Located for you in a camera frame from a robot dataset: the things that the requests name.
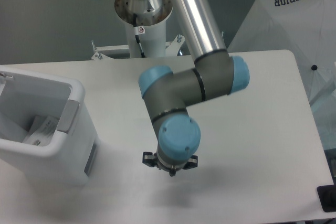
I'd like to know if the white metal base frame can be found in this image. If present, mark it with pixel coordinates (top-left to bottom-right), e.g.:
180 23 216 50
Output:
90 31 227 60

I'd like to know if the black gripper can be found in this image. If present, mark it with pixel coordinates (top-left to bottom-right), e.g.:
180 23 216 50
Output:
142 152 198 177

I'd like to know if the black device at table edge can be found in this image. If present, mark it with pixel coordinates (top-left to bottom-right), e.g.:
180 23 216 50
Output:
317 185 335 212

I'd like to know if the white Superior umbrella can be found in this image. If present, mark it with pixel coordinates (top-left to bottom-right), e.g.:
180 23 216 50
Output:
228 0 335 100

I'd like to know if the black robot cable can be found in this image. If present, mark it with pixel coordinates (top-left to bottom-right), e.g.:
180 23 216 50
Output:
132 13 146 58

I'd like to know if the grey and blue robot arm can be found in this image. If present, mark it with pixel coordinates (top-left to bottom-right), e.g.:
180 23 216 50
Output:
115 0 250 176

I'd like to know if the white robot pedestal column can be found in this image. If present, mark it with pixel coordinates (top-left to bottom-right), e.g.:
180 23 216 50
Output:
114 0 173 58

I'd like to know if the white plastic trash can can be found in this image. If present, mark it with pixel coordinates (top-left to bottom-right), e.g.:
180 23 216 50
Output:
1 66 99 185

